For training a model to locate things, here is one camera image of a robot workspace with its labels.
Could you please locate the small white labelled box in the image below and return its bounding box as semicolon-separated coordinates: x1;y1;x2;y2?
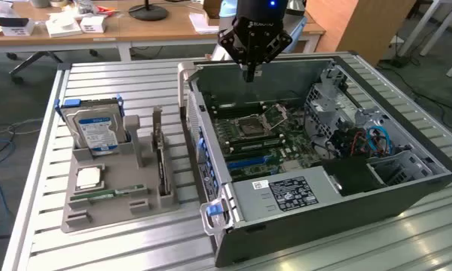
78;15;106;34

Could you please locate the green motherboard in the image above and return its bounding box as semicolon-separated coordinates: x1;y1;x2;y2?
205;93;325;181

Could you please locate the white box with roll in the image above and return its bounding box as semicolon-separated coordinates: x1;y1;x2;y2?
44;16;82;38

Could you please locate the blue expansion slot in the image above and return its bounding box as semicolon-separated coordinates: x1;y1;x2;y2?
225;154;275;172

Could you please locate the perforated metal drive cage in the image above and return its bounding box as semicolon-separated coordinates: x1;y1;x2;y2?
304;83;363;142

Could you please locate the white box black top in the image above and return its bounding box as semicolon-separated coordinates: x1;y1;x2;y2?
0;17;36;37

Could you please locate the black open PC case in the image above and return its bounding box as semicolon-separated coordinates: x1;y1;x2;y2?
176;55;452;268

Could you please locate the blue wire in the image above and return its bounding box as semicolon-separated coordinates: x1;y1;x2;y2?
364;125;395;156

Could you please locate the grey power supply unit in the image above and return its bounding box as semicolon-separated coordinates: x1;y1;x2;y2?
230;165;343;222

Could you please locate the silver CPU chip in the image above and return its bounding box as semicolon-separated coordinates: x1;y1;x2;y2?
76;167;102;189

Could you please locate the CPU socket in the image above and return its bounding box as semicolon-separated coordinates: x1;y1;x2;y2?
234;115;266;139

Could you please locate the orange wire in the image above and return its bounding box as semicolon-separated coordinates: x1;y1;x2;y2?
352;131;363;156

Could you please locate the white paper stack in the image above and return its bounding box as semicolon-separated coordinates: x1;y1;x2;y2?
189;11;221;35

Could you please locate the dark installed RAM stick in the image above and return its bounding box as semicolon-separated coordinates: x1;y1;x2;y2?
229;135;283;152

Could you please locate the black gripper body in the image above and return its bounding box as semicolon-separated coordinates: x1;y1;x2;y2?
230;0;289;57

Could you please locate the metal socket cover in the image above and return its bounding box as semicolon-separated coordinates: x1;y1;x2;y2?
261;103;289;130

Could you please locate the black office chair base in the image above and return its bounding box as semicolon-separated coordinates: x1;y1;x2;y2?
6;50;101;84

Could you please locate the hard disk in blue carrier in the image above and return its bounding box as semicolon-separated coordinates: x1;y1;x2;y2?
54;94;130;158

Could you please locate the grey parts rack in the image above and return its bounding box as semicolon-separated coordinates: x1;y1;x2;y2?
61;114;181;234

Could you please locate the wooden cabinet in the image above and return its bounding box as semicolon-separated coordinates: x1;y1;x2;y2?
304;0;417;62

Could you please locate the black round lamp base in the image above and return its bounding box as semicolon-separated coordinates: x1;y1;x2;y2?
126;0;169;21

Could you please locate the graphics card with metal bracket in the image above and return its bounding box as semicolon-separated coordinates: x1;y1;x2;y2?
152;105;173;196

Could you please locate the wooden desk white frame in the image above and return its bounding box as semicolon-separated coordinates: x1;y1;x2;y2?
0;0;327;62

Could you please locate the metal disk bay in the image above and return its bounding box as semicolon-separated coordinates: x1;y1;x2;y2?
367;151;444;187

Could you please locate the white table frame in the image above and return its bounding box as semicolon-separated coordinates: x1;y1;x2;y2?
397;0;452;57

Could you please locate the green RAM stick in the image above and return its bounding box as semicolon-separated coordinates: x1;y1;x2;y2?
70;185;144;202

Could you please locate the brown cardboard box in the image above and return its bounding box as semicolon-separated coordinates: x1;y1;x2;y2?
202;0;224;19

